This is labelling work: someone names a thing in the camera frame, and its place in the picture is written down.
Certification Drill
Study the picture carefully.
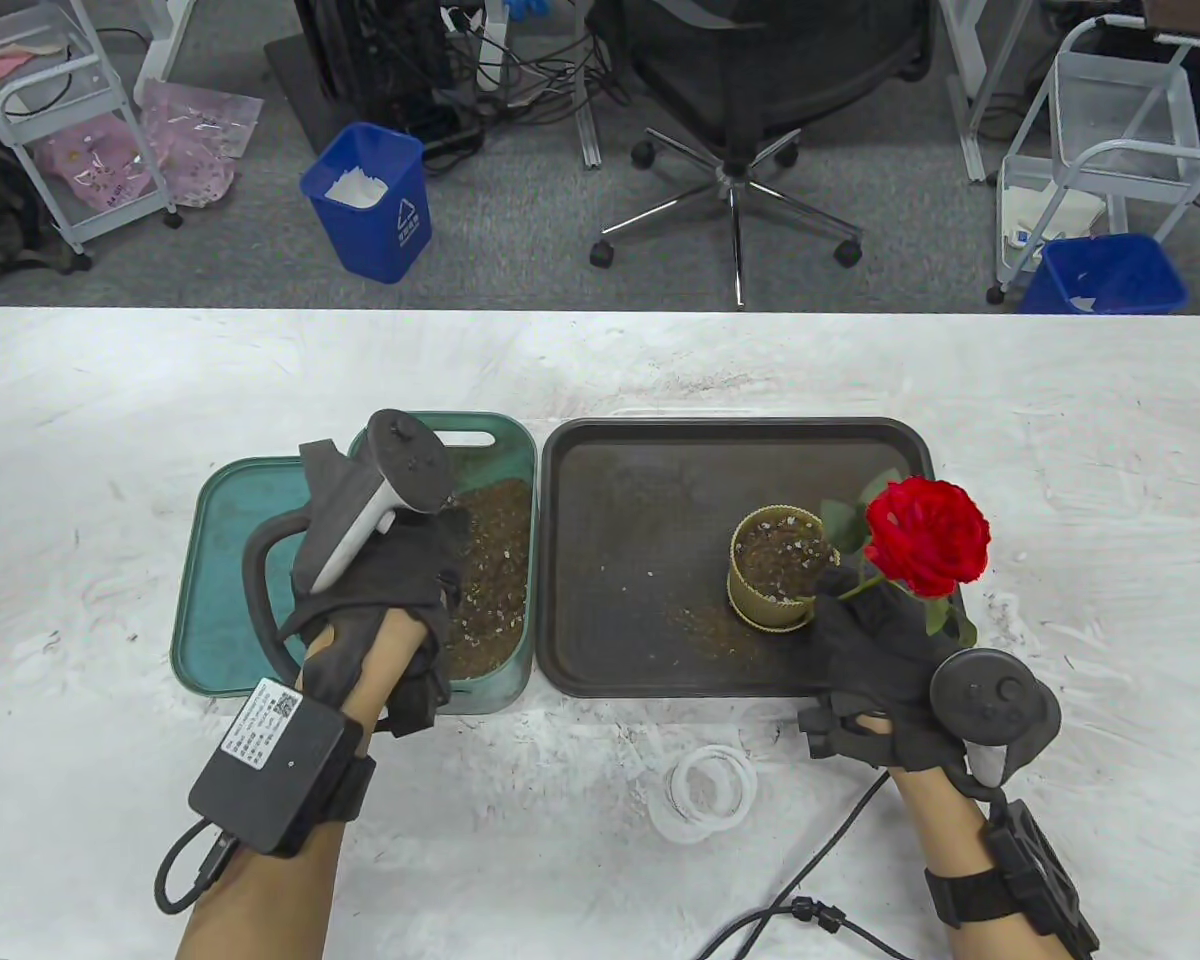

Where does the brown potting mix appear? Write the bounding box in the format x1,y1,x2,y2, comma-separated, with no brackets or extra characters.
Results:
665,600,771,661
738,515,829,601
445,478,533,683

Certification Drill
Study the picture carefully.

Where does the black right wrist strap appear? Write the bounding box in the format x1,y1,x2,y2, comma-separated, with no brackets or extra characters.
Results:
923,868,1006,931

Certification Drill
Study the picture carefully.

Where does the white rolling cart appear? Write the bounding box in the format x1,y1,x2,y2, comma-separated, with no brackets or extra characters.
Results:
987,15,1200,306
0,0,183,273

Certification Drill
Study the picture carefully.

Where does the black labelled wrist box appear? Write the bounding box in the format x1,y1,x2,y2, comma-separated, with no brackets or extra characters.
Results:
188,678,363,859

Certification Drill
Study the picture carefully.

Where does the pink plastic bag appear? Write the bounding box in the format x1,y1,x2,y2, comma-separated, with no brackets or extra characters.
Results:
35,113,156,211
138,80,264,209

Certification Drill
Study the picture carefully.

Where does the yellow ribbed flower pot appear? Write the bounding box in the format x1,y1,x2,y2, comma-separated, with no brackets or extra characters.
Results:
728,505,841,631

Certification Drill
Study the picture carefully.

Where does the clear round plastic piece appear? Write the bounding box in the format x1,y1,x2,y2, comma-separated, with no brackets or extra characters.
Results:
735,700,791,756

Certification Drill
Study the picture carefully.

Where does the aluminium rail piece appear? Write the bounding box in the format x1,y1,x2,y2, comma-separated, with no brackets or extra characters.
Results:
573,95,608,169

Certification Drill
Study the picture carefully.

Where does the dark grey right controller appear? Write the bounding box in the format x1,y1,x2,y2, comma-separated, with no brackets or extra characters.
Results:
928,648,1061,791

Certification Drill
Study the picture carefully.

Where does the plain blue waste bin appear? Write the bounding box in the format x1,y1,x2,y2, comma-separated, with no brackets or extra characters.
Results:
1018,233,1190,316

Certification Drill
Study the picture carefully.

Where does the person's left hand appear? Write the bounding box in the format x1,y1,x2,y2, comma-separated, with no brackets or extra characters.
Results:
278,440,471,739

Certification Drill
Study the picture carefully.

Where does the white desk leg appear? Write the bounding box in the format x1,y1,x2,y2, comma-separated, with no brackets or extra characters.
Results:
940,0,1026,184
135,0,221,106

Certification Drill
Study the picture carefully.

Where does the red artificial rose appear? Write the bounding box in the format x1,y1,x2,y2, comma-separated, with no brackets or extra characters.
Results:
818,468,993,649

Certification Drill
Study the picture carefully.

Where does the dark brown plastic tray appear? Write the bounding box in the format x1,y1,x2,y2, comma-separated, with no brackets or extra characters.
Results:
535,416,939,699

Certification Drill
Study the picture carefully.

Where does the tangle of black cables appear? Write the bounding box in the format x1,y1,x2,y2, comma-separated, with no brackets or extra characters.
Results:
360,0,631,171

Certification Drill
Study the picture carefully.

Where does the black wrist strap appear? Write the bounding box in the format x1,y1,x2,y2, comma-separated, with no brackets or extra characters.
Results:
923,868,1006,931
315,735,378,826

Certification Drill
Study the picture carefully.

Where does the black lattice wrist mount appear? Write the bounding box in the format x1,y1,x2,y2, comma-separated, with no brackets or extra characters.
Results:
985,800,1101,960

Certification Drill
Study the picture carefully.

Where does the person's right hand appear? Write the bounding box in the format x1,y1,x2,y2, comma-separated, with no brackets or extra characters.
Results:
798,565,966,773

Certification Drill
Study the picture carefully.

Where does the black computer tower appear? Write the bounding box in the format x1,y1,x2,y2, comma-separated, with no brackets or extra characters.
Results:
295,0,456,131

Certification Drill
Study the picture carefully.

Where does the person's left forearm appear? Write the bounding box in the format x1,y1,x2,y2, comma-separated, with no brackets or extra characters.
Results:
175,610,431,960

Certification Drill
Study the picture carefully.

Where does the blue bin with white symbol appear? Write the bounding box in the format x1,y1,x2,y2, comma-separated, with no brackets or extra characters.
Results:
299,122,433,285

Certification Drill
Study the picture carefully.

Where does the black office chair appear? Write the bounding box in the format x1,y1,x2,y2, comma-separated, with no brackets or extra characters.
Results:
588,0,936,309

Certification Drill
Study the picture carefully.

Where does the white box in cart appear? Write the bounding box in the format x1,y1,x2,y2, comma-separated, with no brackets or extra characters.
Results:
1000,180,1109,251

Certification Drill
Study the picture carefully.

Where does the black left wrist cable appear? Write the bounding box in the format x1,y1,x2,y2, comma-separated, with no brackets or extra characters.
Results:
153,815,246,916

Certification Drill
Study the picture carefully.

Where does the green plastic storage bin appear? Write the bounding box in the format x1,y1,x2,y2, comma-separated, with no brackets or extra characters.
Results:
345,413,541,717

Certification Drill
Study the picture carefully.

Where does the white power strip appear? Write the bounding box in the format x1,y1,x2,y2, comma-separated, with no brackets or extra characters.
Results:
440,0,511,93

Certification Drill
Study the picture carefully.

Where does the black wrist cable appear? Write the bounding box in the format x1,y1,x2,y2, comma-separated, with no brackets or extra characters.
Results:
153,815,246,916
695,770,946,960

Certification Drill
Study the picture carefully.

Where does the black floor mat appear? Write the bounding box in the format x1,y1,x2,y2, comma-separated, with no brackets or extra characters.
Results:
263,35,361,156

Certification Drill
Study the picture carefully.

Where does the teal plastic bin lid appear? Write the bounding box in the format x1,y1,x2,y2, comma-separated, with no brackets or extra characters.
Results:
170,455,351,698

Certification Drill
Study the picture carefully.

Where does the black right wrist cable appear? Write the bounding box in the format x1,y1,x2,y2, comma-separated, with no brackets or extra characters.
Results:
695,770,946,960

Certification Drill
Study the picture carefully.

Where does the black left wrist strap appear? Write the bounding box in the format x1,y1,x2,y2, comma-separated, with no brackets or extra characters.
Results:
315,735,378,826

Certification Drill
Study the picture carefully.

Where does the grey and white left controller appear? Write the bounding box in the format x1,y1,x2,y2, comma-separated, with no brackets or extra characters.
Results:
242,408,458,686

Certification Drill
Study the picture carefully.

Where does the person's right forearm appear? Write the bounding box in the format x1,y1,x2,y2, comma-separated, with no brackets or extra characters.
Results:
890,768,1016,960

